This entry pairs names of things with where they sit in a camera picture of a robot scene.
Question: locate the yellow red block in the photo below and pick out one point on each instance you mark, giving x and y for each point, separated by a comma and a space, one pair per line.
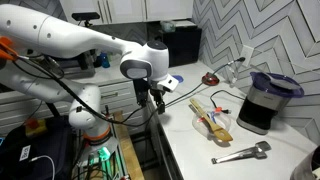
35, 127

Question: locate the metal kitchen tongs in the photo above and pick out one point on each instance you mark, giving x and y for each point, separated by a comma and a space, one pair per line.
240, 155

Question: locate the wooden plank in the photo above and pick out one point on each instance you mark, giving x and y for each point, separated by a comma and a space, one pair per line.
128, 150

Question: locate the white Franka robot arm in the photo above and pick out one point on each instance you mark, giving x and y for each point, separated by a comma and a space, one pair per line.
66, 36

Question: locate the orange clip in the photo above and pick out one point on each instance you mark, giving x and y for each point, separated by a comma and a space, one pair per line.
6, 48

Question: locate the red round disc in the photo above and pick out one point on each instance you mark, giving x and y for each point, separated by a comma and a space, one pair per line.
210, 80

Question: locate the white upper cabinet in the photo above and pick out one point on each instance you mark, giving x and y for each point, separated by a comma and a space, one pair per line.
126, 10

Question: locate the wooden cooking spatula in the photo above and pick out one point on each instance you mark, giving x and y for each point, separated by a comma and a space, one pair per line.
213, 126

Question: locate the black box appliance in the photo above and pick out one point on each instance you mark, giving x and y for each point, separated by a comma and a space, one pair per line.
181, 46

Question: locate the clear plastic container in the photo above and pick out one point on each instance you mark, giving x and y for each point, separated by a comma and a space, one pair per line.
225, 122

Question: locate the black bag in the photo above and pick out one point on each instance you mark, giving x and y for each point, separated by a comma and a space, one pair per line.
36, 150

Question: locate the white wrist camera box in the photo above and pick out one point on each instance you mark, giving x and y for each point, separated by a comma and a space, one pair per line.
168, 83

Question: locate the black stereo camera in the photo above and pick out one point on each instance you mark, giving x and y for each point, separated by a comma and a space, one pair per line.
85, 16

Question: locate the blue white packet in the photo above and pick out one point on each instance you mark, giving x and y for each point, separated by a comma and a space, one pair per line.
213, 115

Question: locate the white wall outlet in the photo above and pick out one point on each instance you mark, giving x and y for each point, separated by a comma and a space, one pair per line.
247, 55

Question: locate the blue bottle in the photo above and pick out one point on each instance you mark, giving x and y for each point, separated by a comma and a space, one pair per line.
105, 61

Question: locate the green plastic part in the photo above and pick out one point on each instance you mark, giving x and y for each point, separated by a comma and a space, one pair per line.
104, 156

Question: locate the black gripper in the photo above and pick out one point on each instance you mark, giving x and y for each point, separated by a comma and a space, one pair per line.
141, 87

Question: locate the white drawer cabinet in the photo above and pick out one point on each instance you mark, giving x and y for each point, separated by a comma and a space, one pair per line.
116, 96

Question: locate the blue round lid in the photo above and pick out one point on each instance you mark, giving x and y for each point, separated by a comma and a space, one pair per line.
178, 79

